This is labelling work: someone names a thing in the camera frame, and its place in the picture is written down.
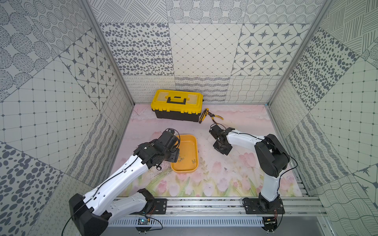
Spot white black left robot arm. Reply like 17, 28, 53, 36
69, 128, 181, 236

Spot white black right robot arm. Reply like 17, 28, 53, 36
209, 124, 293, 211

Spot yellow plastic storage tray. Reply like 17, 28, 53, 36
171, 134, 199, 174

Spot black right controller box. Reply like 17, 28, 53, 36
262, 217, 278, 233

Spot black yellow toolbox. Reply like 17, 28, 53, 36
151, 89, 203, 123

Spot green circuit board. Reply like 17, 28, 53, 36
137, 217, 150, 227

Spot yellow handled pliers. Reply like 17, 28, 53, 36
198, 108, 224, 124

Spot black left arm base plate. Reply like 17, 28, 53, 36
131, 188, 168, 215

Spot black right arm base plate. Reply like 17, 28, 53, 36
242, 194, 285, 214

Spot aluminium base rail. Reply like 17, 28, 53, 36
84, 196, 328, 219

